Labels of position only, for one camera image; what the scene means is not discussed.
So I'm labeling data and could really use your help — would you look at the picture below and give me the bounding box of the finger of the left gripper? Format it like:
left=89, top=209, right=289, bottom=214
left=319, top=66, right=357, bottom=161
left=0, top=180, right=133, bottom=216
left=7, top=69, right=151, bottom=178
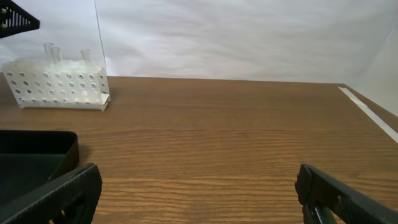
left=0, top=0, right=41, bottom=39

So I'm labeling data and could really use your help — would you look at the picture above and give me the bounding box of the white test tube rack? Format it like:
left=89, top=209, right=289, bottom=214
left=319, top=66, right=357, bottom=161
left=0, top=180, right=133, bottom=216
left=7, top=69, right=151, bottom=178
left=0, top=58, right=111, bottom=112

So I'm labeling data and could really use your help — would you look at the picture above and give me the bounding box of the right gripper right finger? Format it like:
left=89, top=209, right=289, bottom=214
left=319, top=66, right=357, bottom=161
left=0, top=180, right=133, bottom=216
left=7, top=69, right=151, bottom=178
left=294, top=163, right=398, bottom=224

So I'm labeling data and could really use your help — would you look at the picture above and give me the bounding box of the black tray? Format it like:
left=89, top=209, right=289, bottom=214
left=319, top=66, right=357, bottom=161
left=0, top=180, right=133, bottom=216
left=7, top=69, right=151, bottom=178
left=0, top=129, right=80, bottom=207

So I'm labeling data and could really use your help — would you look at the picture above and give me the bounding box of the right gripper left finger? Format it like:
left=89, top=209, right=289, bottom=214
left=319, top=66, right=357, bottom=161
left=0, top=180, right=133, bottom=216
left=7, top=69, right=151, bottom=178
left=0, top=162, right=103, bottom=224

